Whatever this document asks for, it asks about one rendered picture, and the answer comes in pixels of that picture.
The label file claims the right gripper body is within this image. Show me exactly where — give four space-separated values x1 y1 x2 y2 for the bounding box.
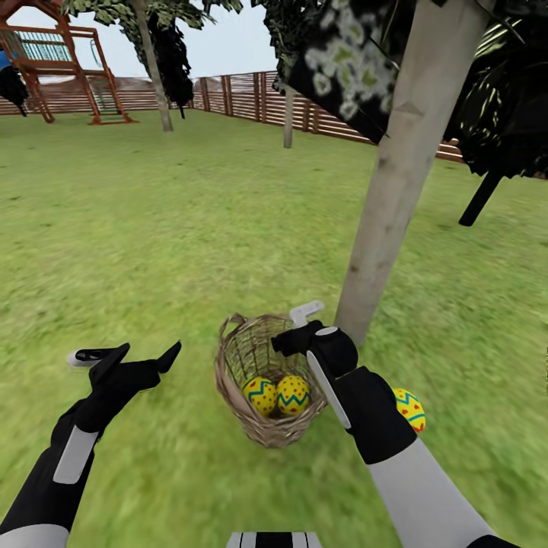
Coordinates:
276 319 322 358

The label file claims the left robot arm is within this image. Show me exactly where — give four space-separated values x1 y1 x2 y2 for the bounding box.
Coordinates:
0 342 182 548

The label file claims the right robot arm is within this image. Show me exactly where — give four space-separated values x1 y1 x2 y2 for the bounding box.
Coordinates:
271 300 520 548

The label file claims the easter egg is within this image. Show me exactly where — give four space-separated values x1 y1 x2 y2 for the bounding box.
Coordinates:
392 389 425 433
241 376 277 416
276 375 309 417

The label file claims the wicker basket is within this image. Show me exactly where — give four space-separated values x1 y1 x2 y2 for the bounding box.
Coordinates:
213 313 330 448

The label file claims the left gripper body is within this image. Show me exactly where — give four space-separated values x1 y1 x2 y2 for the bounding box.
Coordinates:
87 364 161 418

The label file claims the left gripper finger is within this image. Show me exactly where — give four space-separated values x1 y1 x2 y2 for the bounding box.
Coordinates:
88 342 134 391
126 342 182 373

